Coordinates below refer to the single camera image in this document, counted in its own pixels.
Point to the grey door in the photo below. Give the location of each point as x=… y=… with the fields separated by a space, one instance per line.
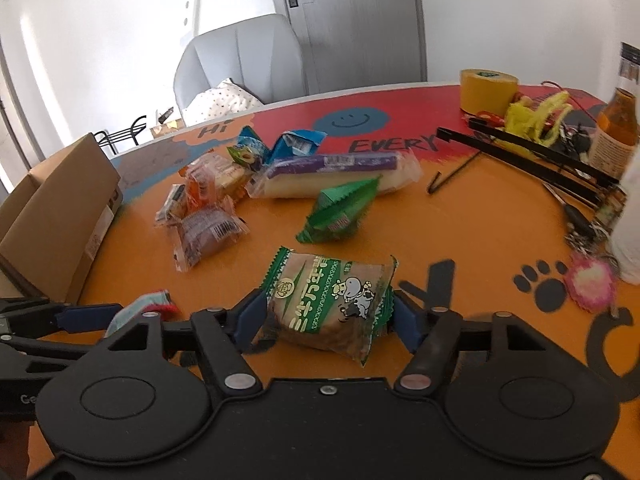
x=359 y=43

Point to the green triangular snack packet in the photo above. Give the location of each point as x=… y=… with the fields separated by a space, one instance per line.
x=338 y=211

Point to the long purple white snack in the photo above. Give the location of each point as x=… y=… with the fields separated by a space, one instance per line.
x=307 y=176

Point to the white perforated board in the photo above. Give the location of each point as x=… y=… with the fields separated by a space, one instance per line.
x=191 y=18

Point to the small clear brown snack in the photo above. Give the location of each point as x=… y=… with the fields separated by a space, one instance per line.
x=174 y=208

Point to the colourful table mat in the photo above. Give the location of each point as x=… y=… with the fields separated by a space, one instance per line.
x=489 y=246

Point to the green white rice cracker packet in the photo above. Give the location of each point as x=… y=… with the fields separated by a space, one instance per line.
x=327 y=303

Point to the yellow plastic bag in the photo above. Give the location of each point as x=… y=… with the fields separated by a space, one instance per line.
x=541 y=124

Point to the yellow tape roll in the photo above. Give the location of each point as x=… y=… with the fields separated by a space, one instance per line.
x=486 y=91

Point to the person's left hand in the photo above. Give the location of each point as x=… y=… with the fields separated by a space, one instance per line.
x=14 y=458

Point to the brown paper bag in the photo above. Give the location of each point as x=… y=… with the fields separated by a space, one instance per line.
x=166 y=123

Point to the brown cardboard box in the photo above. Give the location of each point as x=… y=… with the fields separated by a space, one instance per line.
x=55 y=220

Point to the pink fluffy keychain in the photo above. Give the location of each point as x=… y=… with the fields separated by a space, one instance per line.
x=591 y=283

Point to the white dotted pillow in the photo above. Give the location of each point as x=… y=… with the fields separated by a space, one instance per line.
x=225 y=99

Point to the orange cracker packet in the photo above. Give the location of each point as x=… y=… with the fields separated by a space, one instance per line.
x=213 y=179

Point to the grey armchair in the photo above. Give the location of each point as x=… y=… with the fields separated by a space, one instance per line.
x=260 y=55

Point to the black folding stand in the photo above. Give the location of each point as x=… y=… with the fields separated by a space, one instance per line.
x=585 y=183

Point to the amber glass bottle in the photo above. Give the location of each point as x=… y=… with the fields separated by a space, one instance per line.
x=617 y=130

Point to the black shoe rack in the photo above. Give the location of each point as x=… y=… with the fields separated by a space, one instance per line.
x=110 y=140

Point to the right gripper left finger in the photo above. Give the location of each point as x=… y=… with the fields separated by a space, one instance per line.
x=151 y=386

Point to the purple bun clear packet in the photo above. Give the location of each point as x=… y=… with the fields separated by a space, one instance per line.
x=205 y=232

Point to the red patterned snack wrapper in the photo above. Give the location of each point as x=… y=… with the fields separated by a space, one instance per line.
x=487 y=118

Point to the blue avocado snack packet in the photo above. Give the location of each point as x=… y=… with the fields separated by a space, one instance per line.
x=249 y=151

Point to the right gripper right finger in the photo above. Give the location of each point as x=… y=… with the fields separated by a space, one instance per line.
x=506 y=389

